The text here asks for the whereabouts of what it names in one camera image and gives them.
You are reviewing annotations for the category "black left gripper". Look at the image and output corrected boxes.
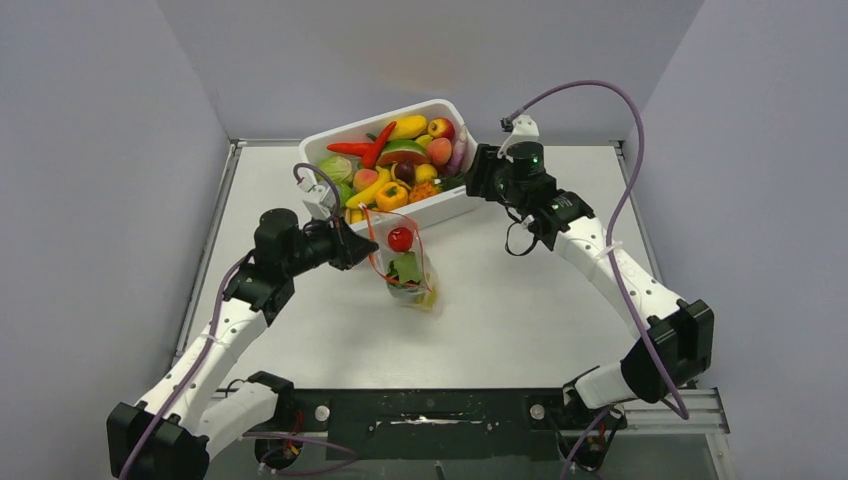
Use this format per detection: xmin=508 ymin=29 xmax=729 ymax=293
xmin=283 ymin=210 xmax=378 ymax=277

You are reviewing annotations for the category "red tomato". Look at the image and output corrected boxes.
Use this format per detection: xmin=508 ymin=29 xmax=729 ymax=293
xmin=387 ymin=226 xmax=415 ymax=253

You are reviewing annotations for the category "clear zip top bag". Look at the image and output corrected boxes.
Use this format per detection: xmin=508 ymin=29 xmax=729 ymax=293
xmin=365 ymin=209 xmax=441 ymax=312

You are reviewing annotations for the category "green leaf vegetable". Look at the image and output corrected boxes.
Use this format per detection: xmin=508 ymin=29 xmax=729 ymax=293
xmin=385 ymin=251 xmax=424 ymax=289

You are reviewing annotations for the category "yellow green starfruit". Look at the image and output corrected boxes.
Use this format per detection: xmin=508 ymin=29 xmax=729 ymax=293
xmin=414 ymin=290 xmax=439 ymax=311

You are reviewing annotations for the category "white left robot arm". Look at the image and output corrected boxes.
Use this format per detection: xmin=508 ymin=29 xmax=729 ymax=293
xmin=106 ymin=208 xmax=379 ymax=479

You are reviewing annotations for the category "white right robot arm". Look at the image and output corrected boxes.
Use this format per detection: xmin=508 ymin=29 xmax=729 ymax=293
xmin=465 ymin=141 xmax=714 ymax=427

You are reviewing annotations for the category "orange fried food piece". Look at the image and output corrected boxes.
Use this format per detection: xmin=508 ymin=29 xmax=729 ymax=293
xmin=408 ymin=180 xmax=442 ymax=204

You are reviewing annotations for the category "yellow banana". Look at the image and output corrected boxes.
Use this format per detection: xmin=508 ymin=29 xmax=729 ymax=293
xmin=345 ymin=167 xmax=391 ymax=209

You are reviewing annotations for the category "yellow bell pepper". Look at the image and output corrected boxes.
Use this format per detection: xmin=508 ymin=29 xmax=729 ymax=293
xmin=375 ymin=182 xmax=409 ymax=212

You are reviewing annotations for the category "green cabbage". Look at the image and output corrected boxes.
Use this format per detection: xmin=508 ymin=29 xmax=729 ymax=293
xmin=317 ymin=155 xmax=354 ymax=185

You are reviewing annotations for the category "pink peach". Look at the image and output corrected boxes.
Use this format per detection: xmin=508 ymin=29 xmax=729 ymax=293
xmin=426 ymin=137 xmax=453 ymax=166

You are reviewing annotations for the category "red chili pepper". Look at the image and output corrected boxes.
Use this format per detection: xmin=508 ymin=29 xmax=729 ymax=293
xmin=327 ymin=142 xmax=372 ymax=157
xmin=361 ymin=121 xmax=397 ymax=169

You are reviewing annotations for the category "red apple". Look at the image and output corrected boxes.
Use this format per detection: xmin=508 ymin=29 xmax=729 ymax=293
xmin=427 ymin=117 xmax=456 ymax=141

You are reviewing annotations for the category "dark purple passionfruit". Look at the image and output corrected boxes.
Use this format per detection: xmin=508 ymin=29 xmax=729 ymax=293
xmin=392 ymin=161 xmax=416 ymax=186

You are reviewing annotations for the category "white plastic bin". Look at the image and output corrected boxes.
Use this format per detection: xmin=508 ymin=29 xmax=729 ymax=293
xmin=298 ymin=99 xmax=482 ymax=230

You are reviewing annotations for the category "watermelon slice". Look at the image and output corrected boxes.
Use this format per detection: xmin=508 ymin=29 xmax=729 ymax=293
xmin=376 ymin=139 xmax=430 ymax=167

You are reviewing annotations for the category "yellow mango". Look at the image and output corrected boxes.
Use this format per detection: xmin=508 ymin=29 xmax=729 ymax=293
xmin=388 ymin=115 xmax=429 ymax=141

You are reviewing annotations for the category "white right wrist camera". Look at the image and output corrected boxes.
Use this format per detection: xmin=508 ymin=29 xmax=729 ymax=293
xmin=497 ymin=114 xmax=539 ymax=159

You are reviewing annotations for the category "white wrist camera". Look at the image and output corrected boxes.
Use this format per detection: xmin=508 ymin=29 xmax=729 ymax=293
xmin=497 ymin=114 xmax=539 ymax=159
xmin=298 ymin=179 xmax=341 ymax=220

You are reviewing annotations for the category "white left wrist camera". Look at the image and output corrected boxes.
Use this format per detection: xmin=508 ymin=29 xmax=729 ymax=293
xmin=298 ymin=179 xmax=341 ymax=220

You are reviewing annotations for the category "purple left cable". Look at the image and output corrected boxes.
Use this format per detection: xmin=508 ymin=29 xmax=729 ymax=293
xmin=117 ymin=162 xmax=343 ymax=480

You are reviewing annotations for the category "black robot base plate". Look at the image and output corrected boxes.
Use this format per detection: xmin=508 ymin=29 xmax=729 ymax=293
xmin=256 ymin=387 xmax=627 ymax=467

